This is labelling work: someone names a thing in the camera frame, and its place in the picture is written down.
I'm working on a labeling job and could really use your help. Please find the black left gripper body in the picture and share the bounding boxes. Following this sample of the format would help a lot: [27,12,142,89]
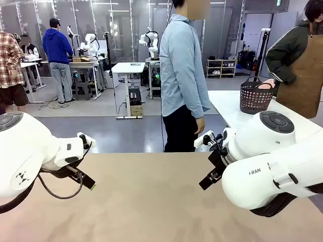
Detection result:
[41,163,83,180]

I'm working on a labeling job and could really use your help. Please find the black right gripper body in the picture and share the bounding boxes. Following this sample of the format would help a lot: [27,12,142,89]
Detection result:
[207,144,229,177]

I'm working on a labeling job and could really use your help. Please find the dark perforated laundry basket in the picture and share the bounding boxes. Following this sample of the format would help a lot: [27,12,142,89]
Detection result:
[239,76,276,115]

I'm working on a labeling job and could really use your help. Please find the pink towel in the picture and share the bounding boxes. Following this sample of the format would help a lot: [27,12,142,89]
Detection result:
[258,78,276,90]

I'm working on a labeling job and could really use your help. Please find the blue-shirt person's right forearm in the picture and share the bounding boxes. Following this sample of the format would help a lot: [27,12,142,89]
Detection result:
[185,80,211,119]

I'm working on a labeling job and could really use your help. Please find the blue-shirt person's right hand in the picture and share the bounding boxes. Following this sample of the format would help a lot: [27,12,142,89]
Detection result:
[195,116,206,135]

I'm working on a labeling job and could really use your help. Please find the large white table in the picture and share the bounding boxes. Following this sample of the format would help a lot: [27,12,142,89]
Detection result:
[207,90,323,152]

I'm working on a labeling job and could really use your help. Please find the small cardboard box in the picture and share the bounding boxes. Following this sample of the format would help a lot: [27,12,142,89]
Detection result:
[130,104,144,117]

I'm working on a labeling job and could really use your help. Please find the grey step stool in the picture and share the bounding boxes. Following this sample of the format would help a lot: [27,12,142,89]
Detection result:
[72,80,92,101]

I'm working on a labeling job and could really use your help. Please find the wooden shoe rack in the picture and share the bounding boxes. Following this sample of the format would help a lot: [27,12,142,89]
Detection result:
[206,58,238,79]

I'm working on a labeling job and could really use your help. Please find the black equipment cases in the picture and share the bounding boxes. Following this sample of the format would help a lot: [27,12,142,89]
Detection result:
[238,49,257,71]

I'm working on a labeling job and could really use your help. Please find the person in light blue shirt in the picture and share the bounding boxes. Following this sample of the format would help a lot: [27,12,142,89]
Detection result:
[158,0,211,153]

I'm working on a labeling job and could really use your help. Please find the computer tower with lights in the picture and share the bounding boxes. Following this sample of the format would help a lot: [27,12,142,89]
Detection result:
[149,67,162,98]

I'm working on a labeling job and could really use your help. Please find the black stool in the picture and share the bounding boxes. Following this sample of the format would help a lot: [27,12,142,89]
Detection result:
[128,85,143,105]

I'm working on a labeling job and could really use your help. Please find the grey workbench desk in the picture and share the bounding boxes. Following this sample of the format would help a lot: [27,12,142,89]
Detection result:
[41,59,107,100]

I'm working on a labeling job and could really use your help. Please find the white standing desk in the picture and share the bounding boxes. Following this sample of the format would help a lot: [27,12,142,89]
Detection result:
[111,62,147,119]

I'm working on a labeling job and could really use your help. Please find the mannequin in plaid shirt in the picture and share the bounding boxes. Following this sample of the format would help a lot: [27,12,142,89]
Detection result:
[0,30,30,114]

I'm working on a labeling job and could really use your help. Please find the person in brown apron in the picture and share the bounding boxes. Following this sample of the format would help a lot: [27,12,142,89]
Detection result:
[265,0,323,119]

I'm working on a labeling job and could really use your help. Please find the person in varsity jacket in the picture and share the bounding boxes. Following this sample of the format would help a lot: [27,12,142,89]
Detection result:
[19,35,41,88]

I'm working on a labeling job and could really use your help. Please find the person in blue hoodie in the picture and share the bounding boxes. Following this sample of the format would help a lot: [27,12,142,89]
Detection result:
[42,17,77,104]

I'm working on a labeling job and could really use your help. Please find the tripod with white device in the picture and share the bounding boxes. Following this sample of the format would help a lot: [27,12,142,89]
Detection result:
[66,25,77,57]

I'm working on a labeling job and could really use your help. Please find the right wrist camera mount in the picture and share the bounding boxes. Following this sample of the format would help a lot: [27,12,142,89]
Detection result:
[194,130,224,152]

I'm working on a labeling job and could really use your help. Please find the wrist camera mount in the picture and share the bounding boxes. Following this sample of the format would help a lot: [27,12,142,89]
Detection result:
[77,132,97,150]
[194,130,224,152]

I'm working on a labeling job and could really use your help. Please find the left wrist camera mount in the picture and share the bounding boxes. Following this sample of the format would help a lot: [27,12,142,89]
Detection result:
[77,132,97,150]

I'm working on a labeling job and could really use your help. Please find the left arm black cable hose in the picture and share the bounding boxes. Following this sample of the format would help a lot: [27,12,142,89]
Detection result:
[0,166,84,215]

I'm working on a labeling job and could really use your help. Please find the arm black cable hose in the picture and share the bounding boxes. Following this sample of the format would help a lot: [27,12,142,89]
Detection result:
[0,166,84,215]
[249,185,323,218]

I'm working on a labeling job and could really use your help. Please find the black floor cable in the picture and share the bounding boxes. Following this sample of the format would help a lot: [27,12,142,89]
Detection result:
[39,99,70,110]

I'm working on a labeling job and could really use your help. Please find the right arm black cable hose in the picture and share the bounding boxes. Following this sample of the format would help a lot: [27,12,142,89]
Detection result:
[249,185,323,218]

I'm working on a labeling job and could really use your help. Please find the black camera pole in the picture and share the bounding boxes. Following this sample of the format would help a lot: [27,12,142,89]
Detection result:
[104,31,113,77]

